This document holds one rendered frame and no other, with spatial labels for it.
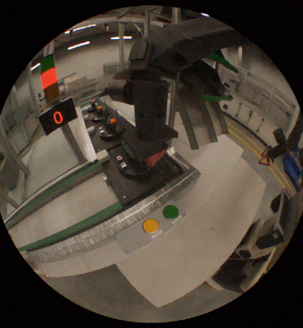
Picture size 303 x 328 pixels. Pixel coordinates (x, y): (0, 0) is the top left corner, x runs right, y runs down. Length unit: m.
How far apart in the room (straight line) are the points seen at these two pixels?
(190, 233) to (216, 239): 0.12
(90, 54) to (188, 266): 11.31
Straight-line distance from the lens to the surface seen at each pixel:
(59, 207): 0.53
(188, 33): 0.17
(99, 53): 11.17
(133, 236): 0.33
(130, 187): 0.36
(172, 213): 0.33
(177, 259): 0.44
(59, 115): 0.36
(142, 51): 0.17
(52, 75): 0.37
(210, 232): 0.48
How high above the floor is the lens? 1.28
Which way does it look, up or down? 50 degrees down
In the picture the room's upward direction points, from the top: straight up
